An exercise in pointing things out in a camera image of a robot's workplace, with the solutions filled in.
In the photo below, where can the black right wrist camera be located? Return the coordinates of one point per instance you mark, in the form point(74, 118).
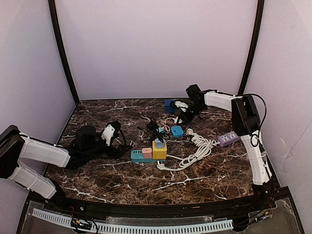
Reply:
point(192, 91)

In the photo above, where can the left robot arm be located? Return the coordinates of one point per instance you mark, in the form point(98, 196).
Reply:
point(16, 146)

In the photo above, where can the black frame post right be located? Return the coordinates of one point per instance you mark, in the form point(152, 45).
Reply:
point(252, 48)

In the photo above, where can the white slotted cable duct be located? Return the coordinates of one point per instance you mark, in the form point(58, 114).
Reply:
point(106, 228)

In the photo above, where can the black front rail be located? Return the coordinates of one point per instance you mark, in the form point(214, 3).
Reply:
point(233, 208)

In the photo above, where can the black frame post left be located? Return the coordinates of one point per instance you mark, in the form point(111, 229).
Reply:
point(61, 50)

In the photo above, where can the white three-pin plug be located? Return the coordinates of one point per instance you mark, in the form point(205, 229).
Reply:
point(161, 166)

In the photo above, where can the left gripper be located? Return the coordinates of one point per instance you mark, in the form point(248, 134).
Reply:
point(108, 148)

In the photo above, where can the dark blue cube adapter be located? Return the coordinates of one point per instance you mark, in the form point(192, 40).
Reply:
point(169, 106)

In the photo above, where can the yellow cube plug adapter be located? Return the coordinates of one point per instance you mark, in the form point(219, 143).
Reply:
point(159, 153)

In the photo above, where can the blue small charger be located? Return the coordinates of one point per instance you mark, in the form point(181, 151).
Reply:
point(177, 131)

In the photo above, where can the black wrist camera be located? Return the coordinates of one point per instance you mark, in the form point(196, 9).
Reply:
point(86, 137)
point(192, 91)

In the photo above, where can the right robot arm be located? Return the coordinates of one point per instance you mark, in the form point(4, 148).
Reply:
point(248, 114)

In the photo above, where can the light blue USB charger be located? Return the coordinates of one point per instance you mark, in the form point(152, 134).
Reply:
point(160, 143)

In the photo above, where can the teal small charger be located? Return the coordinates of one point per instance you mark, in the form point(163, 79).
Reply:
point(161, 131)

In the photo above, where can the black power adapter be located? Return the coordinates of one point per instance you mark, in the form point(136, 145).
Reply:
point(152, 125)

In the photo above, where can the teal power strip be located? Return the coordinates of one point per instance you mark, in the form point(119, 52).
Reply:
point(137, 157)

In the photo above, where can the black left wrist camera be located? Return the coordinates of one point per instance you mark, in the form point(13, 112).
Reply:
point(86, 137)

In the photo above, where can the purple power strip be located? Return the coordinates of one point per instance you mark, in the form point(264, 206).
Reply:
point(228, 138)

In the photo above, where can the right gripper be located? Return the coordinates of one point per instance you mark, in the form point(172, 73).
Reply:
point(185, 114)

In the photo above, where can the black frame post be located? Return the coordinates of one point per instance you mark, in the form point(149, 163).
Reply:
point(61, 50)
point(252, 48)

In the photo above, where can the pink USB charger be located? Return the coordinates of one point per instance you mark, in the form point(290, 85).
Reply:
point(147, 153)

